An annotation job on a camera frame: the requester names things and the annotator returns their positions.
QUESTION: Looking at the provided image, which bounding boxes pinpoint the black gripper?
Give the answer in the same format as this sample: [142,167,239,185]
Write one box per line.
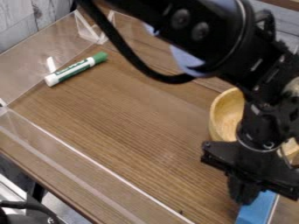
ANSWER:
[200,141,299,205]

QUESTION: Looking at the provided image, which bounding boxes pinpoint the blue rectangular block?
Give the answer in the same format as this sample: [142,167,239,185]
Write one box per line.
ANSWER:
[235,191,279,224]

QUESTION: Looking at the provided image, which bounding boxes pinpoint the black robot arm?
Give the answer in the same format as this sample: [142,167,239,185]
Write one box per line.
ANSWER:
[107,0,299,204]

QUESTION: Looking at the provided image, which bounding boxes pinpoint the brown wooden bowl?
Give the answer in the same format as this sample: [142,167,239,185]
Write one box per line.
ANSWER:
[210,88,299,160]

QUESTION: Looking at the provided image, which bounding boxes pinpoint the green and white marker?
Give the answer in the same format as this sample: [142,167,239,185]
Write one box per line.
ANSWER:
[44,52,108,87]

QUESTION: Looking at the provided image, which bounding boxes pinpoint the clear acrylic tray walls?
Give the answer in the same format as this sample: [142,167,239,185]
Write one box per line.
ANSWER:
[0,9,299,224]

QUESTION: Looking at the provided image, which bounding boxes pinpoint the black metal mount bottom left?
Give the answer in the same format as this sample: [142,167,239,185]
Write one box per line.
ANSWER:
[0,199,68,224]

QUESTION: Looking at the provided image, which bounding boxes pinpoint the black cable bottom left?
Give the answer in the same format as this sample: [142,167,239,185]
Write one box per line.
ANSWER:
[0,200,60,224]

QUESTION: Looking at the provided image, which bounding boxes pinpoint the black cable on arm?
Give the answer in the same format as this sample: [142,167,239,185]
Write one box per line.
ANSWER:
[75,0,211,85]

